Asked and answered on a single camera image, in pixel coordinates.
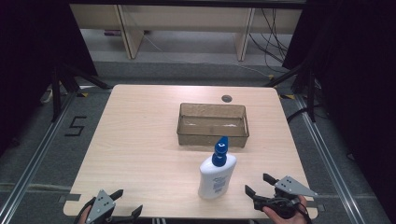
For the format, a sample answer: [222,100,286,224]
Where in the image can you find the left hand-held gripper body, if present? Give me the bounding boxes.
[81,189,138,224]

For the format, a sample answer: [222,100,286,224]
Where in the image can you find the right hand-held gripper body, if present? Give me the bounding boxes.
[253,175,318,220]

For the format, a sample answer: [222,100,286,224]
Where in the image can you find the white bottle with blue pump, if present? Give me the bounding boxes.
[197,135,238,201]

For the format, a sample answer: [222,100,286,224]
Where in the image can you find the clear brown plastic bin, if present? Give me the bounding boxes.
[176,102,250,148]

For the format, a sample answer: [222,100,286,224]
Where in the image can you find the person's right hand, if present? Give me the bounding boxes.
[262,195,309,224]

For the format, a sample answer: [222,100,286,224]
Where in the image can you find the black metal stand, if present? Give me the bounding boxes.
[263,61,318,123]
[50,63,112,123]

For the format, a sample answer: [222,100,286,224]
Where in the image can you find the black curtain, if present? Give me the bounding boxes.
[0,0,99,158]
[280,0,396,218]

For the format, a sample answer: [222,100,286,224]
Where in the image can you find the light wooden desk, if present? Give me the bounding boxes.
[69,3,304,63]

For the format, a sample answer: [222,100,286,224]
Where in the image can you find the aluminium floor rail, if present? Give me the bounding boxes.
[0,90,79,224]
[293,92,366,224]

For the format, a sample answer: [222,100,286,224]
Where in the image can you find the thick black floor cable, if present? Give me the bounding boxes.
[286,105,321,124]

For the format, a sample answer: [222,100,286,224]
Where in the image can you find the bundle of black cables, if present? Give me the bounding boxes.
[247,7,291,75]

